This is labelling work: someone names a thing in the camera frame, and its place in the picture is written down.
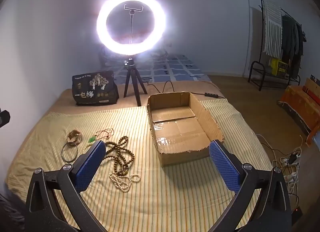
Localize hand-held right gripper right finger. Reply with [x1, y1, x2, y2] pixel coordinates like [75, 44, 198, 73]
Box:
[209, 139, 293, 232]

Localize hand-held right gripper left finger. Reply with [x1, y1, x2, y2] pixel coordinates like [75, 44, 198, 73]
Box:
[25, 140, 108, 232]

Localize green pendant red cord necklace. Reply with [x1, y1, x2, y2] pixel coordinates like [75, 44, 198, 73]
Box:
[89, 128, 114, 144]

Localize thin metal bangle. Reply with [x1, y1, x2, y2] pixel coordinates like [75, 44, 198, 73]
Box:
[62, 142, 78, 162]

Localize brown wooden bead necklace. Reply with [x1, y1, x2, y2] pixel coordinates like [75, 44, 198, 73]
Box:
[105, 136, 135, 176]

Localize small white bead necklace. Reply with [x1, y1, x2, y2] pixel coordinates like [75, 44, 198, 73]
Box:
[109, 173, 141, 193]

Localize cardboard box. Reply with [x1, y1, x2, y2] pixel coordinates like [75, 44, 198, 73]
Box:
[146, 92, 225, 167]

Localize bed with tan sheet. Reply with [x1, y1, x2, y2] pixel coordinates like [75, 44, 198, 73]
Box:
[47, 80, 228, 117]

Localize white power strip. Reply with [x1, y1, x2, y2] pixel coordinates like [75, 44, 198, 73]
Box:
[279, 152, 301, 167]

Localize yellow striped cloth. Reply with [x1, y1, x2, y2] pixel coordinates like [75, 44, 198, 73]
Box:
[5, 98, 274, 232]

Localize black snack bag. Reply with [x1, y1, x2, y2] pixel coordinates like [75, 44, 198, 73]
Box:
[72, 70, 119, 106]

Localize black device with red light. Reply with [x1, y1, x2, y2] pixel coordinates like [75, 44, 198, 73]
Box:
[291, 207, 303, 225]

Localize dark patterned cloth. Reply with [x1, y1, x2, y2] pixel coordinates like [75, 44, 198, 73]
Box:
[0, 192, 27, 232]

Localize black tripod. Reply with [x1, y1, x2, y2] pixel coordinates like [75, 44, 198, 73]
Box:
[123, 57, 148, 107]

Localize orange cloth covered bench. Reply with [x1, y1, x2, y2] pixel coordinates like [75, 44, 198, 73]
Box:
[277, 78, 320, 145]

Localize black clothes rack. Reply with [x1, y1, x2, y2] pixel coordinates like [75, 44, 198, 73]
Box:
[247, 0, 307, 91]

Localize blue patterned blanket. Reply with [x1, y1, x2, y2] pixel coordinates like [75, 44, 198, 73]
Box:
[114, 53, 212, 83]

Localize yellow box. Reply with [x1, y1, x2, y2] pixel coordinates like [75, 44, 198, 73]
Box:
[269, 58, 288, 76]

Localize dark hanging clothes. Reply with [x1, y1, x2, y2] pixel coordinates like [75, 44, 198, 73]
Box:
[281, 14, 305, 78]

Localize white striped towel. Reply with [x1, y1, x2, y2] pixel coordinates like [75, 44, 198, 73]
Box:
[262, 0, 283, 57]

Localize black cable with inline switch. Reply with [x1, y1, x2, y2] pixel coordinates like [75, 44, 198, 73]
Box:
[147, 80, 227, 99]

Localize ring light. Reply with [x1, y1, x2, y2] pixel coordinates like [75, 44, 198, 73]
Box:
[96, 0, 167, 55]

